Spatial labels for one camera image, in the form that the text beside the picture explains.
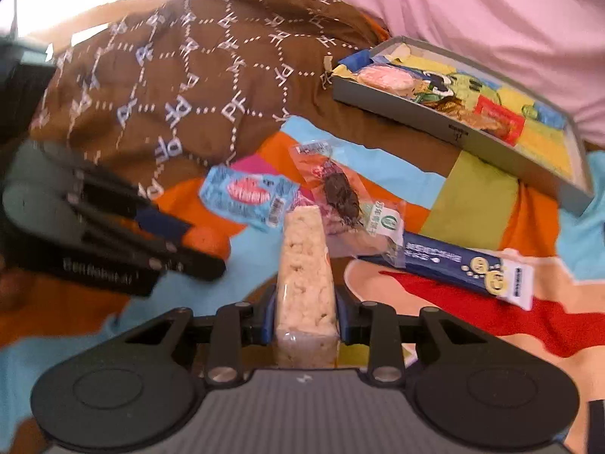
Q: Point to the small orange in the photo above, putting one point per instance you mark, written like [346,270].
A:
[210,241]

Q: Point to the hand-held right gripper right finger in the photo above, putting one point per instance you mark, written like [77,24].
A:
[342,321]

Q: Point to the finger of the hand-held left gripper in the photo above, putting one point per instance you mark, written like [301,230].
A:
[198,262]
[160,222]

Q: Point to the brown patterned cloth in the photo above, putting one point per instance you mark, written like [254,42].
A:
[189,80]

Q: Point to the grey cardboard tray with drawing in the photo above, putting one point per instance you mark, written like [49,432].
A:
[401,108]

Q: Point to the red snack packet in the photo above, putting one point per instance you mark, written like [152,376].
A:
[496,118]

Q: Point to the light blue snack packet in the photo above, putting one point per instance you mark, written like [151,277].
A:
[246,194]

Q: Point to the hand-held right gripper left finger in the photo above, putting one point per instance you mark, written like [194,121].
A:
[269,321]

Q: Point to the colourful cartoon printed blanket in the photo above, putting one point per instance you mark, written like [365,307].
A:
[472,189]

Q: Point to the round rice cracker packet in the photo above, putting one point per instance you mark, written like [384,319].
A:
[385,78]

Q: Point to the gold snack packet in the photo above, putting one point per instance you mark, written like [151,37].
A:
[453,106]

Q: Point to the puffed rice bar packet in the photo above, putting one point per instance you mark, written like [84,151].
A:
[305,274]

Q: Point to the clear packet with dark plum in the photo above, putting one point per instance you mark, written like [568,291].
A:
[338,189]

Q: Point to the green label biscuit packet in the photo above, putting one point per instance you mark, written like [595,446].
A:
[383,227]

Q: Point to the long dark blue packet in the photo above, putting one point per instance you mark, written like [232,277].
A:
[449,260]

